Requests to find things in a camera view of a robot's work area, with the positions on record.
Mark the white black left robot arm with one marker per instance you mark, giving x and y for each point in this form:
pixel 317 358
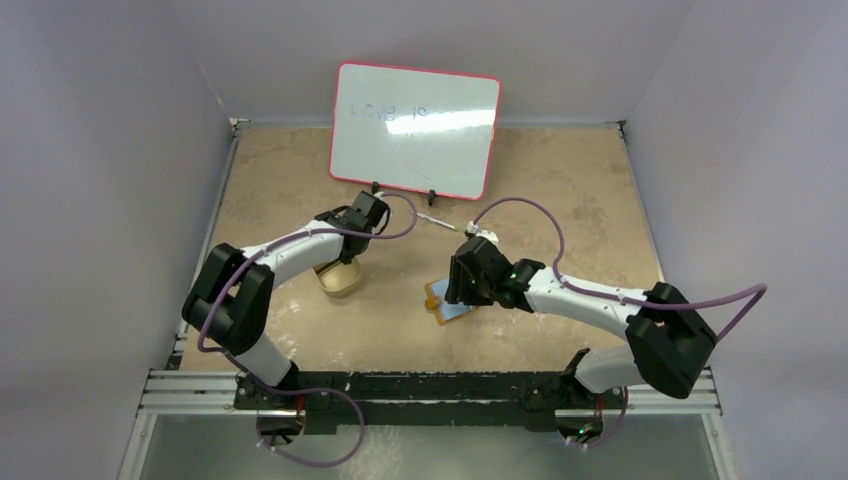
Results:
pixel 229 301

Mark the yellow leather card holder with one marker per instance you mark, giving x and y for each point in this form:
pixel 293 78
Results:
pixel 436 303

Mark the beige oval plastic tray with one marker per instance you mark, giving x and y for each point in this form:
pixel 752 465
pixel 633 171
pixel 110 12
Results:
pixel 337 279

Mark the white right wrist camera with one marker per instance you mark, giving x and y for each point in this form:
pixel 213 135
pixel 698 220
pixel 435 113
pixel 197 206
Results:
pixel 472 229

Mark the white marker pen green cap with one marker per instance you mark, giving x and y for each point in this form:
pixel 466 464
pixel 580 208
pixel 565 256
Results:
pixel 438 222

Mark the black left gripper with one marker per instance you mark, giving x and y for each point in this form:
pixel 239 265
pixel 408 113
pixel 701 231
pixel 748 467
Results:
pixel 347 259

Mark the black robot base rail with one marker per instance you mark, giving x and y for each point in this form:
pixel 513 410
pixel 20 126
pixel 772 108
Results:
pixel 346 411

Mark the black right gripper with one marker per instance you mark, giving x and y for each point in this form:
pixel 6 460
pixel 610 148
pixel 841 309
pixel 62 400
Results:
pixel 463 279

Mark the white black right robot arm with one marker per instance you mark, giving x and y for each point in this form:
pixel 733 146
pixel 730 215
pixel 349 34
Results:
pixel 666 342

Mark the pink framed whiteboard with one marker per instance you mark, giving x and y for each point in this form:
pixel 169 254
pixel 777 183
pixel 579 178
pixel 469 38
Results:
pixel 414 129

